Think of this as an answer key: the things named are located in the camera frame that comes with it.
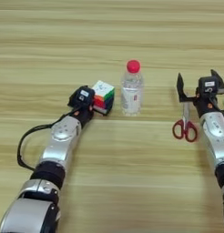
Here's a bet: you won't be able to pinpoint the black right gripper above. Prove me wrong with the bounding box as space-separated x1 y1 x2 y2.
176 68 224 118

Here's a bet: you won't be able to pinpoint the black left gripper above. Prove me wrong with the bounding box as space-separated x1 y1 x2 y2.
66 92 116 129

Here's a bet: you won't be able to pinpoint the colourful puzzle cube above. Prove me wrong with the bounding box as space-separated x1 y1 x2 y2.
91 79 116 115

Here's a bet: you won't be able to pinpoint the clear bottle with red cap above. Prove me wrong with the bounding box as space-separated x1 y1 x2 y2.
120 59 146 117

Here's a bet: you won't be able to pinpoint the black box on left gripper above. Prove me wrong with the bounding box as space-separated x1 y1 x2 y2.
72 85 97 107

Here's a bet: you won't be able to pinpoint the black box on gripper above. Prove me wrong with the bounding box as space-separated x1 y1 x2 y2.
198 75 220 96
72 85 97 107

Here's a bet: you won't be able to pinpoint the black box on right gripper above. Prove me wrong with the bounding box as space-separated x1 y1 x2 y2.
198 75 220 96

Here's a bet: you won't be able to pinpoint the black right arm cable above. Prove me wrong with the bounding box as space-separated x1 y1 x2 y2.
209 95 224 114

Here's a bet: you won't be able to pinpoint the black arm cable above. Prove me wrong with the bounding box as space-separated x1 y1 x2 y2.
209 95 224 114
16 112 76 173

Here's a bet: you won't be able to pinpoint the red-handled scissors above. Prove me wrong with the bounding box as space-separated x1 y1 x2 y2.
171 101 199 144

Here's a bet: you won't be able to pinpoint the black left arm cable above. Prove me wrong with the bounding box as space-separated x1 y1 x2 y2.
16 112 76 173

